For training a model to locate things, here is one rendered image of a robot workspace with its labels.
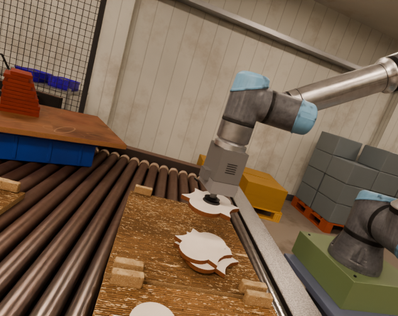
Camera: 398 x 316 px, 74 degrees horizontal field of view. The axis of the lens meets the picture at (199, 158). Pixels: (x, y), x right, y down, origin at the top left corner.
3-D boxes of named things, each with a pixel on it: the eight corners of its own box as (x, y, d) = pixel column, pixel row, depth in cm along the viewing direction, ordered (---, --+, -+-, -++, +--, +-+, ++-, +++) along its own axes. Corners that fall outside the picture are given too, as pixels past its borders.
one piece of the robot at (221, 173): (204, 121, 62) (184, 184, 65) (217, 129, 54) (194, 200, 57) (240, 131, 65) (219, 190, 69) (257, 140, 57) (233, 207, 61)
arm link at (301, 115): (303, 103, 66) (262, 89, 65) (326, 103, 55) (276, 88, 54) (292, 133, 67) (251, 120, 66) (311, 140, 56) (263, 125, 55)
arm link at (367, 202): (370, 227, 87) (387, 190, 85) (401, 251, 74) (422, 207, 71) (336, 219, 86) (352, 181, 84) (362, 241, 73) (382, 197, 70)
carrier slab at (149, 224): (225, 215, 97) (226, 212, 96) (267, 305, 57) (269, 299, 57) (129, 194, 90) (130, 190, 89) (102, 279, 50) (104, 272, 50)
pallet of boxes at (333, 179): (351, 217, 502) (384, 150, 472) (395, 246, 415) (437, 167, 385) (290, 204, 467) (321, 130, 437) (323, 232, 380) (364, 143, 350)
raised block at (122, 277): (142, 283, 50) (145, 271, 50) (141, 290, 49) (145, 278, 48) (109, 278, 49) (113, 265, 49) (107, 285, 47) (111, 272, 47)
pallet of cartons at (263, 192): (259, 197, 447) (269, 172, 437) (280, 223, 363) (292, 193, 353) (188, 179, 425) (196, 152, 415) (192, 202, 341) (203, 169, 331)
